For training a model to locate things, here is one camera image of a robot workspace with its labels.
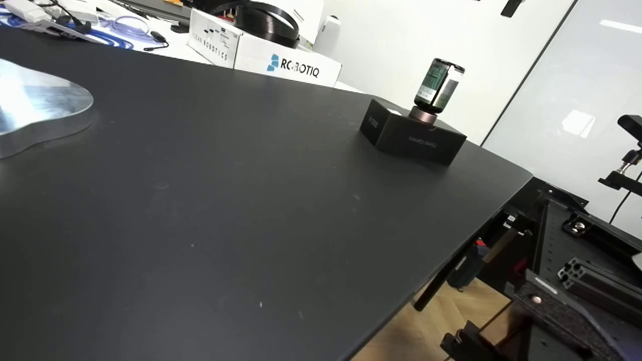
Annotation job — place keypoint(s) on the black rectangular box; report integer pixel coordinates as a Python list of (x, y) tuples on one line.
[(410, 135)]

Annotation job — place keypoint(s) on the aluminium extrusion profile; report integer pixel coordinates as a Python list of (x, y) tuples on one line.
[(594, 277)]

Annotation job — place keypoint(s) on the black camera on stand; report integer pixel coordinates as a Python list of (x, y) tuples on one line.
[(627, 154)]

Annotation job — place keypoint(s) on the white Robotiq cardboard box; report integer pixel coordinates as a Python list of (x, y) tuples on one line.
[(261, 50)]

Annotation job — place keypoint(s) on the black table support bracket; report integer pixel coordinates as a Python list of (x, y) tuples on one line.
[(469, 258)]

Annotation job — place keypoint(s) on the blue and white papers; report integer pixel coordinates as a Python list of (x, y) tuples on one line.
[(101, 26)]

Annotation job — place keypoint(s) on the black perforated optical breadboard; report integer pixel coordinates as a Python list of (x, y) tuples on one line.
[(569, 293)]

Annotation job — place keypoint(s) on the black round headphone case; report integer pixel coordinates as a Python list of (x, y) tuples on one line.
[(268, 21)]

